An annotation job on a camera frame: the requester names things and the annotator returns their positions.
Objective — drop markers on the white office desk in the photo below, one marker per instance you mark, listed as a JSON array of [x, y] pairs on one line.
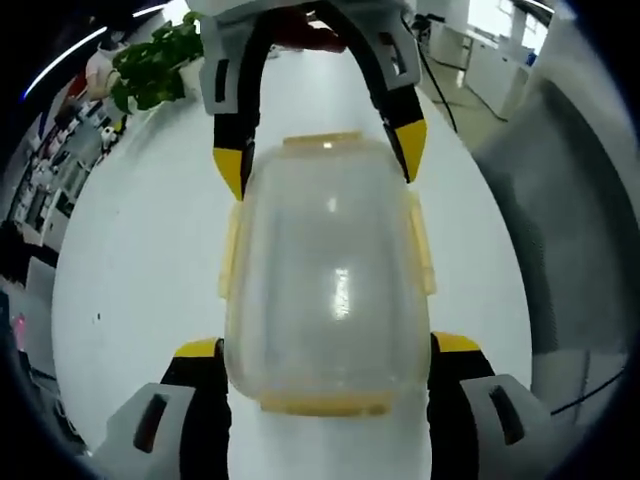
[[480, 60]]

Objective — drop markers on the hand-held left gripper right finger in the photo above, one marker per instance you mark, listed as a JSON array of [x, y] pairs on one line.
[[465, 370]]

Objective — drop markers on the white ceiling light strip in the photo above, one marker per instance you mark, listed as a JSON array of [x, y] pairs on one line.
[[60, 65]]

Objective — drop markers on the person's right hand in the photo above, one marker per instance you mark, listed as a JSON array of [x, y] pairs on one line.
[[310, 35]]

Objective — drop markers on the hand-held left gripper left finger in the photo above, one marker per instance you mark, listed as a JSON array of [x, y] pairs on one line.
[[195, 400]]

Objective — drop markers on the green potted plant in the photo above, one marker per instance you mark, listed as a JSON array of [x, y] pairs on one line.
[[150, 65]]

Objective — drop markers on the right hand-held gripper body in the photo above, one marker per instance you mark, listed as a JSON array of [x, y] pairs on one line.
[[300, 4]]

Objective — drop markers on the small black white toy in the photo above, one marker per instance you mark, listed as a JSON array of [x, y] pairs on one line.
[[109, 137]]

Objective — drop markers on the clear lid with yellow buckles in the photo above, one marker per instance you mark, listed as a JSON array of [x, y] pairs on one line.
[[325, 402]]

